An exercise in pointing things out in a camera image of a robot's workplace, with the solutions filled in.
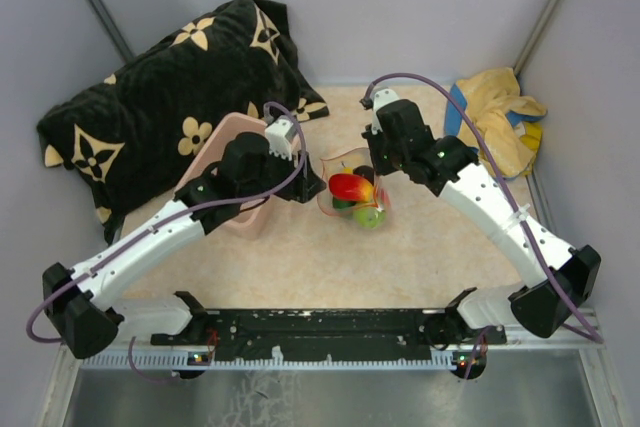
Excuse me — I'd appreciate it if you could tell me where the right corner frame post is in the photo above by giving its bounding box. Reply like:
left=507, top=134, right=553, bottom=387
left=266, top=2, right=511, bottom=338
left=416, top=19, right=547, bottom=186
left=513, top=0, right=563, bottom=77

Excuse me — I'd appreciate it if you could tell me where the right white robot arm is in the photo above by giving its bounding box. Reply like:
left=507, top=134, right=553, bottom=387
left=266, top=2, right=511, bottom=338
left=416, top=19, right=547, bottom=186
left=362, top=90, right=601, bottom=343

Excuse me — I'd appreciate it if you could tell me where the aluminium frame bar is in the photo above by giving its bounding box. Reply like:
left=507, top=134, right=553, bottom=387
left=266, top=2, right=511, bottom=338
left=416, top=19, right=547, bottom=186
left=79, top=309, right=592, bottom=377

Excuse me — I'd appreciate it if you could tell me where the black floral pillow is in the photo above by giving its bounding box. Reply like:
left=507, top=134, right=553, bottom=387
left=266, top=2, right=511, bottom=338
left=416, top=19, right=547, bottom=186
left=36, top=0, right=329, bottom=241

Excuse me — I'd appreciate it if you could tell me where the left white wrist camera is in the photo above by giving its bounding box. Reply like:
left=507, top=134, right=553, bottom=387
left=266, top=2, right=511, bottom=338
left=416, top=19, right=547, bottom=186
left=264, top=117, right=297, bottom=160

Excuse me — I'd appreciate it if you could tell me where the dark green lime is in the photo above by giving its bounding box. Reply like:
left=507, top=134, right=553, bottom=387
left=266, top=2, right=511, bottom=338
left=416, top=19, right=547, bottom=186
left=332, top=197, right=357, bottom=211

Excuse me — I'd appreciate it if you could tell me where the yellow blue crumpled cloth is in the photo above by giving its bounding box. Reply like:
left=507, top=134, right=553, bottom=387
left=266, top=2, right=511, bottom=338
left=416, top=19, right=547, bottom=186
left=444, top=67, right=548, bottom=180

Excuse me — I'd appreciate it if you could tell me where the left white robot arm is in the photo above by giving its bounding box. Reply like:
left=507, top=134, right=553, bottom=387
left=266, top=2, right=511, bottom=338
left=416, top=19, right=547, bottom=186
left=42, top=131, right=324, bottom=359

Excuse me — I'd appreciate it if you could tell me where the pink plastic bin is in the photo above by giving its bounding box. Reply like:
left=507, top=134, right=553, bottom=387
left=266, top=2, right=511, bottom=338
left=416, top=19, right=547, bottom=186
left=174, top=113, right=275, bottom=240

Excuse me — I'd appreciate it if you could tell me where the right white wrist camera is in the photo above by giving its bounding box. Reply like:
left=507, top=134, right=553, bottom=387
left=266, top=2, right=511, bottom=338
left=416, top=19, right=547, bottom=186
left=372, top=88, right=400, bottom=110

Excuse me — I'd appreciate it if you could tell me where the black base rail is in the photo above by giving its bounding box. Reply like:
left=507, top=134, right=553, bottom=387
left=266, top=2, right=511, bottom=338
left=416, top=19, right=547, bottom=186
left=151, top=291, right=482, bottom=362

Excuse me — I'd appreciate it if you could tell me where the clear zip top bag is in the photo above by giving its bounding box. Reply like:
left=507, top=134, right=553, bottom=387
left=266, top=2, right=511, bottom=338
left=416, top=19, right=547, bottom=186
left=317, top=148, right=391, bottom=224

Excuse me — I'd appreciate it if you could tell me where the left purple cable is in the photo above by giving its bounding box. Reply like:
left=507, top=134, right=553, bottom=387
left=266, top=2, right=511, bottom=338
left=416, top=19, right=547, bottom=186
left=25, top=100, right=309, bottom=386

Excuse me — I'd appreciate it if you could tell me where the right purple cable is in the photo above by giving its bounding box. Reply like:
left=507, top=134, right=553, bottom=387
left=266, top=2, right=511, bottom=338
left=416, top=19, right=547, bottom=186
left=360, top=72, right=605, bottom=382

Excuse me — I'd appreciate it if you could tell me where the red chili pepper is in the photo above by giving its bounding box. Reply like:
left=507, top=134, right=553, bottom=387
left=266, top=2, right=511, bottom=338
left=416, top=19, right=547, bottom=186
left=329, top=173, right=375, bottom=202

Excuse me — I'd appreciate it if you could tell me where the purple cable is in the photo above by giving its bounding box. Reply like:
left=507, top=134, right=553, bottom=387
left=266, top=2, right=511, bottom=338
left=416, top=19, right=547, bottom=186
left=360, top=72, right=605, bottom=382
left=25, top=100, right=309, bottom=386

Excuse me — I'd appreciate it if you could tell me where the light green apple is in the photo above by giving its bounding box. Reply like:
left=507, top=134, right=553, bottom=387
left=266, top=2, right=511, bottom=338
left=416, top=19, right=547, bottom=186
left=352, top=207, right=387, bottom=230

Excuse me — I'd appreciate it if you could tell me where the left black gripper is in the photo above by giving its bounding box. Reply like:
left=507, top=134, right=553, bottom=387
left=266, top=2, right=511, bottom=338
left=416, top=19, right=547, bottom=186
left=239, top=141, right=327, bottom=204

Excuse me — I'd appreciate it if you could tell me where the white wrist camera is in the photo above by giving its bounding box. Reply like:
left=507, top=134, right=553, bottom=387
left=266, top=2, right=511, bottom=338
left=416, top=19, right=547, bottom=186
left=372, top=88, right=400, bottom=110
left=264, top=117, right=297, bottom=160

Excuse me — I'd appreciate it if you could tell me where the dark purple plum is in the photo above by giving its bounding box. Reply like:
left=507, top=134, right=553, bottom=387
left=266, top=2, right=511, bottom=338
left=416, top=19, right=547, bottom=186
left=353, top=165, right=375, bottom=184

